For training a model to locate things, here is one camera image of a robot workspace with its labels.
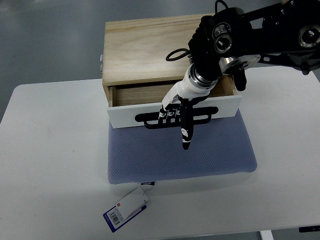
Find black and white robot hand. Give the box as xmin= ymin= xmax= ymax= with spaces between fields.
xmin=158 ymin=65 xmax=218 ymax=150

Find black drawer handle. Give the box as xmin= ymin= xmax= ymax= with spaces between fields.
xmin=134 ymin=106 xmax=219 ymax=130

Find white drawer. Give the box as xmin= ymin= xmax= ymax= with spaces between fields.
xmin=104 ymin=76 xmax=242 ymax=128

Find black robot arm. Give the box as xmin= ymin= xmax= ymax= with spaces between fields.
xmin=166 ymin=0 xmax=320 ymax=91

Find wooden drawer cabinet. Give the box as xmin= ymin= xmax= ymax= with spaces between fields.
xmin=101 ymin=12 xmax=236 ymax=107

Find blue mesh cushion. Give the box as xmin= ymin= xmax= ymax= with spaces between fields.
xmin=107 ymin=112 xmax=258 ymax=185

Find metal hinge brackets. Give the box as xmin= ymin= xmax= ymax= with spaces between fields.
xmin=99 ymin=54 xmax=104 ymax=74

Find white and blue price tag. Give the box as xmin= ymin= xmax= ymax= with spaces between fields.
xmin=103 ymin=187 xmax=149 ymax=233

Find white table leg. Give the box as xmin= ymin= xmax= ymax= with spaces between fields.
xmin=259 ymin=230 xmax=274 ymax=240

